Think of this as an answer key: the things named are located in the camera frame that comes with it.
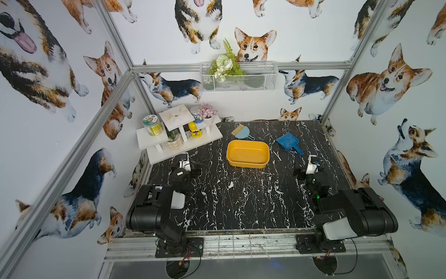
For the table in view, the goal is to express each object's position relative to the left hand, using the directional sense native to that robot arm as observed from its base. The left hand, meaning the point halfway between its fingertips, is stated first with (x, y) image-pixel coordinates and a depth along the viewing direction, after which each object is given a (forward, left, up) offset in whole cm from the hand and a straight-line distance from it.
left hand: (186, 156), depth 92 cm
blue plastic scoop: (+16, -60, -10) cm, 63 cm away
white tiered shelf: (+18, +5, +11) cm, 22 cm away
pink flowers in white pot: (+18, -10, +14) cm, 25 cm away
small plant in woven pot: (+13, +10, -4) cm, 17 cm away
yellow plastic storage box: (+8, -34, -12) cm, 37 cm away
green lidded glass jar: (+12, +17, +12) cm, 24 cm away
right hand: (-4, -64, +2) cm, 64 cm away
